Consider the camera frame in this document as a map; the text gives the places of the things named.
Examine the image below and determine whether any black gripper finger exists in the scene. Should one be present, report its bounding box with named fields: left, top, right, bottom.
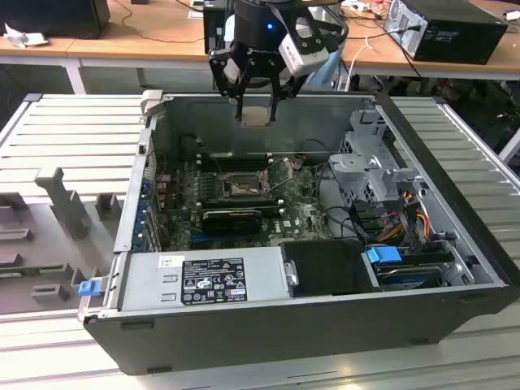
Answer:
left=268, top=59, right=306, bottom=123
left=208, top=46, right=256, bottom=123

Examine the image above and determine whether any square CPU plate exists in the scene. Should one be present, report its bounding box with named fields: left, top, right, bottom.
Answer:
left=239, top=106, right=272, bottom=128

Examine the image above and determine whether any metal socket cover frame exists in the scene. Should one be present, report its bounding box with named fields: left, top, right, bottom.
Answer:
left=262, top=158, right=301, bottom=193

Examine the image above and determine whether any CPU socket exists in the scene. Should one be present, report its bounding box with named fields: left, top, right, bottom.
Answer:
left=219, top=172, right=273, bottom=200

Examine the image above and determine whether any small upright black box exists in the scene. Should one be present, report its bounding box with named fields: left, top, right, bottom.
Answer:
left=202, top=4, right=235, bottom=54

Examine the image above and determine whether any grey case corner latch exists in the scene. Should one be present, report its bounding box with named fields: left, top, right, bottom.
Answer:
left=139, top=89, right=164, bottom=119

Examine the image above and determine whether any wooden desk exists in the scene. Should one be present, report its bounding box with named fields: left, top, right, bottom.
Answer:
left=340, top=0, right=520, bottom=82
left=0, top=0, right=354, bottom=97

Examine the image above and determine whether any silver metal drive cage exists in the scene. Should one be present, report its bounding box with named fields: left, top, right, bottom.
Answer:
left=327, top=107, right=428, bottom=204

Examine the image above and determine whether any green motherboard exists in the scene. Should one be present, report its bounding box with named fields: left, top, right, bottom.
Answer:
left=162, top=156, right=338, bottom=251

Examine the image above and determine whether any black graphics card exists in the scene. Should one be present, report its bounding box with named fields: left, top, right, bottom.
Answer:
left=201, top=208, right=263, bottom=236

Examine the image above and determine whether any black desktop PC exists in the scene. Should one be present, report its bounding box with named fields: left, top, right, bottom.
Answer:
left=383, top=0, right=509, bottom=66

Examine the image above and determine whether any large black box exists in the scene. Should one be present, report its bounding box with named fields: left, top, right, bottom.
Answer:
left=0, top=0, right=111, bottom=40

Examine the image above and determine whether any black plastic shroud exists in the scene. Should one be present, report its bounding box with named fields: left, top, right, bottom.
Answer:
left=279, top=239, right=384, bottom=297

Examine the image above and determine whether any blue disk carrier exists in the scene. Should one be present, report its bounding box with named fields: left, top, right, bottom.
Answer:
left=365, top=245, right=403, bottom=271

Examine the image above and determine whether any crumpled white paper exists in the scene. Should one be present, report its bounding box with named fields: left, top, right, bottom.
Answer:
left=2, top=22, right=50, bottom=50

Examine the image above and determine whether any grey power supply unit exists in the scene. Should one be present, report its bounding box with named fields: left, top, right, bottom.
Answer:
left=117, top=245, right=292, bottom=312

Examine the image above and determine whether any hard disk with blue label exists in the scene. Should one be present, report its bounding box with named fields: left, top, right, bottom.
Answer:
left=375, top=263, right=444, bottom=292

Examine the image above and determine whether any grey parts rack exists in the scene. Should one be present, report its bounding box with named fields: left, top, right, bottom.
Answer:
left=0, top=166, right=127, bottom=314

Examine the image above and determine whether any black open PC case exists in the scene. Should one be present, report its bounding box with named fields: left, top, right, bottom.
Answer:
left=76, top=91, right=520, bottom=377

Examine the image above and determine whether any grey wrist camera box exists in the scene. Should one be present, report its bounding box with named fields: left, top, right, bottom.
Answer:
left=223, top=15, right=245, bottom=85

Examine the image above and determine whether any white wrist camera black face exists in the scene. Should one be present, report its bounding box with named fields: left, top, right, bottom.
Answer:
left=279, top=15, right=330, bottom=78

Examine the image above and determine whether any white cable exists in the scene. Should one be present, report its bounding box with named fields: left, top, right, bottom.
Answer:
left=346, top=35, right=375, bottom=91

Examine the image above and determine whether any black looped cable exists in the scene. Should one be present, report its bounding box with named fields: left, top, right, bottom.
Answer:
left=315, top=162, right=369, bottom=241

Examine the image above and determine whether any silver shroud handle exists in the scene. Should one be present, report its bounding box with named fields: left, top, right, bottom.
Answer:
left=284, top=261, right=300, bottom=288

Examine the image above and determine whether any coloured wire bundle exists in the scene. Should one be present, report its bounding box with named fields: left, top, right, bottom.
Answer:
left=376, top=193, right=432, bottom=245

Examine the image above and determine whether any white furniture frame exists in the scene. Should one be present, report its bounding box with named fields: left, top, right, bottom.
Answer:
left=497, top=127, right=520, bottom=164

